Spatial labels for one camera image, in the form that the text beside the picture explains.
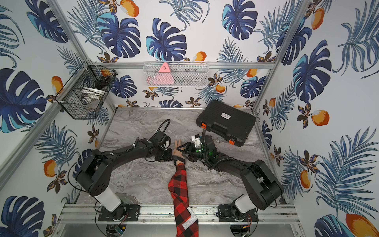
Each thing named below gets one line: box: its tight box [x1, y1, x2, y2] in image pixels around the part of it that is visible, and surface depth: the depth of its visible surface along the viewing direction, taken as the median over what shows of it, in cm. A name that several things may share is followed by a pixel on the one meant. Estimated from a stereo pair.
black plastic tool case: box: [195, 99, 257, 147], surface depth 108 cm
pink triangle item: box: [155, 62, 175, 85], surface depth 92 cm
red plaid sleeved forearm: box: [167, 162, 199, 237], surface depth 76 cm
